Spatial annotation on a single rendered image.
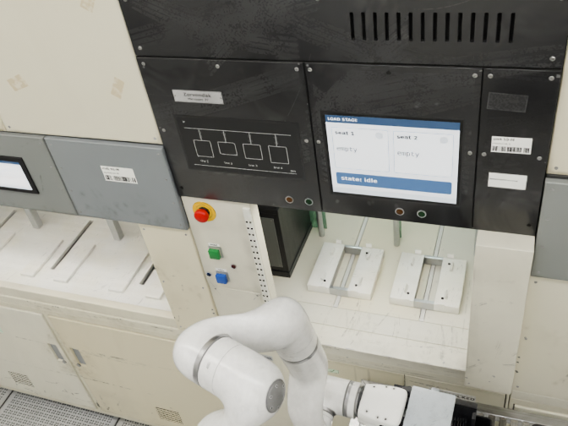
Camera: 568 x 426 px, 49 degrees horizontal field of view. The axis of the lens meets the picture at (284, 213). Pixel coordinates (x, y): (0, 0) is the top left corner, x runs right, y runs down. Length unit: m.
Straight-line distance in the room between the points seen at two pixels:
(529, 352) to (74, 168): 1.30
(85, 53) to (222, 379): 0.83
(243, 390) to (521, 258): 0.69
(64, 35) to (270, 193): 0.60
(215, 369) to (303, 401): 0.36
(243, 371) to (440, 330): 0.97
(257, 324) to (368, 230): 1.15
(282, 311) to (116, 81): 0.69
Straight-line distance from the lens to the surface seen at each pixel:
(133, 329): 2.29
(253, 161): 1.50
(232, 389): 1.10
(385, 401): 1.52
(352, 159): 1.41
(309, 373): 1.36
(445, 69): 1.25
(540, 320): 1.67
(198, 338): 1.15
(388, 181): 1.42
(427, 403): 1.52
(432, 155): 1.36
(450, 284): 2.04
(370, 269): 2.08
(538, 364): 1.81
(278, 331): 1.19
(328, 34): 1.27
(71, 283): 2.41
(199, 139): 1.53
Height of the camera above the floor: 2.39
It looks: 40 degrees down
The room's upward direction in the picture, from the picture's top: 10 degrees counter-clockwise
